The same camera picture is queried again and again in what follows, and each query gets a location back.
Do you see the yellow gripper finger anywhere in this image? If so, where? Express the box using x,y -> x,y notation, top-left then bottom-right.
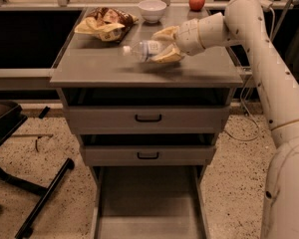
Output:
151,26 -> 178,42
151,44 -> 184,64

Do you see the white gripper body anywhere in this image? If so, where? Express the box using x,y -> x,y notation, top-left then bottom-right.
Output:
175,19 -> 205,56

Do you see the clear plastic water bottle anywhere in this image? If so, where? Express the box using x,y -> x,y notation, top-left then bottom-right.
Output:
123,40 -> 166,63

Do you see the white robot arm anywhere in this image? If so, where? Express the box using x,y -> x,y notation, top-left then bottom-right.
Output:
152,0 -> 299,239

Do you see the grey drawer cabinet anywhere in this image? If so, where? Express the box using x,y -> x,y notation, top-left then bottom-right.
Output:
49,5 -> 244,239

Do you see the grey top drawer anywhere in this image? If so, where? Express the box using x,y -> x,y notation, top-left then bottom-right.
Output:
64,106 -> 229,134

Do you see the grey middle drawer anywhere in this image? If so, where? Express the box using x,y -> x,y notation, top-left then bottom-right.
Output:
80,145 -> 215,166

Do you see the grey open bottom drawer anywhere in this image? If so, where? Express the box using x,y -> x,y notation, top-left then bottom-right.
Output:
90,166 -> 210,239

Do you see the white ceramic bowl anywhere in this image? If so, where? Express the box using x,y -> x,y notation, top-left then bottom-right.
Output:
138,0 -> 167,23

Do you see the red apple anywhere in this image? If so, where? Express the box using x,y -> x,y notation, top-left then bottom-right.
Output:
188,0 -> 205,11

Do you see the brown chip bag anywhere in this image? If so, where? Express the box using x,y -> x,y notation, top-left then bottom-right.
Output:
75,7 -> 139,42

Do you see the dark cabinet at right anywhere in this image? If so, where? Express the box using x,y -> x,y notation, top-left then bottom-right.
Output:
282,0 -> 299,98

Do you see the black top drawer handle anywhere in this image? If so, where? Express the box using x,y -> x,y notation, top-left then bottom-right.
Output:
135,114 -> 162,122

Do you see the black drawer handle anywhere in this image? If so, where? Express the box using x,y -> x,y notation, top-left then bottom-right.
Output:
137,152 -> 159,160
135,114 -> 162,122

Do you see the black middle drawer handle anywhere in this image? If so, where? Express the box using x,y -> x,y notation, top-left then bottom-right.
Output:
137,152 -> 159,160

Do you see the white cable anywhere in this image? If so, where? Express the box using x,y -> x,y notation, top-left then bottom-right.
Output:
222,7 -> 277,142

